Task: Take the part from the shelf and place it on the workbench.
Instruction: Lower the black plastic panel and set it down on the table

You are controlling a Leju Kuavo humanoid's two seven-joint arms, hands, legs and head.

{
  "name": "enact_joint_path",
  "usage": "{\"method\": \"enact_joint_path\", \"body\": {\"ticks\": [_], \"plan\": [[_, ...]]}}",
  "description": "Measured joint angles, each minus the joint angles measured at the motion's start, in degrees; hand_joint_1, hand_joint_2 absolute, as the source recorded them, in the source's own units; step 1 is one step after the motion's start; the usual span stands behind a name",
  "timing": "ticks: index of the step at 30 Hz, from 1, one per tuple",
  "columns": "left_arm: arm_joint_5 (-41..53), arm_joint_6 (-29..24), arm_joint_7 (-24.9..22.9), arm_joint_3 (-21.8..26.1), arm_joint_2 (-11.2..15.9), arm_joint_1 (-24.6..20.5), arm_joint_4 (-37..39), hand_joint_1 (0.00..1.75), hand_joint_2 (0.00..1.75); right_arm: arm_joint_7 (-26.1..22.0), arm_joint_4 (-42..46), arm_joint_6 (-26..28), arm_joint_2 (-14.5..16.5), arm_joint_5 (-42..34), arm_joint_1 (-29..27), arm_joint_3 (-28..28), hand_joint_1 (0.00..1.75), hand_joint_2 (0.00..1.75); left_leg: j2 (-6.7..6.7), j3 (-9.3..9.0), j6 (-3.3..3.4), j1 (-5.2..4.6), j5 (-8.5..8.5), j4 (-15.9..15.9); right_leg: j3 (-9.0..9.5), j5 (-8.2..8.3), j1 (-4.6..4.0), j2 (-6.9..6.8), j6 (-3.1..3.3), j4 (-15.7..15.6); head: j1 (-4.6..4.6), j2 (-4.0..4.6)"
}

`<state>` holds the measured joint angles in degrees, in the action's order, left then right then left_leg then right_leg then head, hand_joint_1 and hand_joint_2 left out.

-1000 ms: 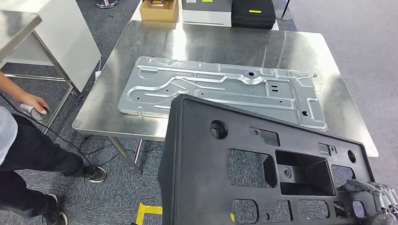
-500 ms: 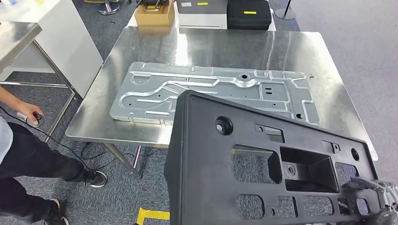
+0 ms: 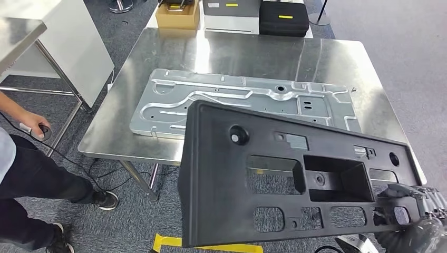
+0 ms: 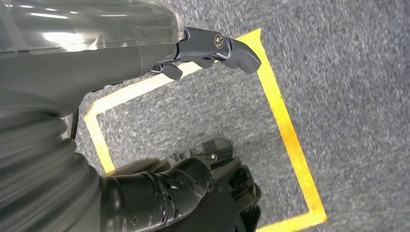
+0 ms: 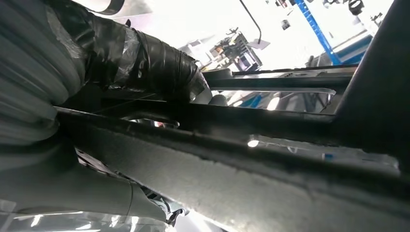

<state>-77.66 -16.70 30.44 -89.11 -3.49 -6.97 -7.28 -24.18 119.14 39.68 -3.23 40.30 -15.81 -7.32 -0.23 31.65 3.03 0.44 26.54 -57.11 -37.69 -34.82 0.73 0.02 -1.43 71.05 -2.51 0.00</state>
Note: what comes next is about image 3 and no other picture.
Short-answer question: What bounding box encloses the person's left hand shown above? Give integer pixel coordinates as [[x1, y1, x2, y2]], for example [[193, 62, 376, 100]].
[[15, 111, 51, 139]]

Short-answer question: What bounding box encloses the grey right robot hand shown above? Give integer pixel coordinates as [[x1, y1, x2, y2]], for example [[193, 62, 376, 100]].
[[373, 183, 447, 253]]

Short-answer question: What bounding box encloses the handheld grey button controller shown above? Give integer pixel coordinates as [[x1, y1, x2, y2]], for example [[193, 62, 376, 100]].
[[19, 122, 52, 142]]

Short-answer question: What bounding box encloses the black plastic plate bracket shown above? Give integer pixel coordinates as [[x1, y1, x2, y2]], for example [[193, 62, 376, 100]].
[[177, 100, 423, 249]]

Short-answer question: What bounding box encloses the stainless steel workbench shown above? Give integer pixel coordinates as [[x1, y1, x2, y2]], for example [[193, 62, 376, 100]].
[[77, 27, 427, 202]]

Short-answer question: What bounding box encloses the person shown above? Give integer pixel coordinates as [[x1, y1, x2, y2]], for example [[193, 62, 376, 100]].
[[0, 91, 120, 253]]

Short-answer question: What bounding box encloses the white cabinet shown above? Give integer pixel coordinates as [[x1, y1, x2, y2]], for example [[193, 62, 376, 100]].
[[0, 0, 115, 108]]

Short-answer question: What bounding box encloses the small stainless steel table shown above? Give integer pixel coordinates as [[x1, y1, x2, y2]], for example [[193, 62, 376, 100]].
[[0, 18, 92, 158]]

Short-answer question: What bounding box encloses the stamped silver metal panel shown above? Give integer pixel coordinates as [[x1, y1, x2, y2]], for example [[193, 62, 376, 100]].
[[129, 68, 362, 140]]

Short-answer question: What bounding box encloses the chrome round base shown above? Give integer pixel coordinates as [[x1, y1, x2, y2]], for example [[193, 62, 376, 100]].
[[108, 0, 134, 14]]

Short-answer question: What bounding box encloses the white table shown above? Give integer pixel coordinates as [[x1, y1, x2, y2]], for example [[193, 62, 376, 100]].
[[147, 0, 314, 39]]

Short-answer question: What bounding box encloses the cardboard box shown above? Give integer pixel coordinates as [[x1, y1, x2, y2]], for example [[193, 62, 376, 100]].
[[155, 0, 200, 31]]

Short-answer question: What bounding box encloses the grey white equipment case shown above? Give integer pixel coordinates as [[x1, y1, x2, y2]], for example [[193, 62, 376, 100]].
[[202, 0, 261, 35]]

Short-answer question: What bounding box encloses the black pole grey round base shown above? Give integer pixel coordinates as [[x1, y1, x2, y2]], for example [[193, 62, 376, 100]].
[[309, 0, 331, 26]]

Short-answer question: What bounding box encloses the black case yellow label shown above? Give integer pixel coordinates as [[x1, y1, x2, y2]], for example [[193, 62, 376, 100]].
[[259, 1, 310, 38]]

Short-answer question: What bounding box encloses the black controller cable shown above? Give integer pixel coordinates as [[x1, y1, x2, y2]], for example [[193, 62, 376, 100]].
[[0, 111, 179, 193]]

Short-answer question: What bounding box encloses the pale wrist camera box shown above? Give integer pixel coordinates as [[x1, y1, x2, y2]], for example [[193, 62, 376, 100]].
[[335, 235, 380, 253]]

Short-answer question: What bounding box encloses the black tool chrome handle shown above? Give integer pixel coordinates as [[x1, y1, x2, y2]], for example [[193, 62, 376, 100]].
[[159, 0, 195, 12]]

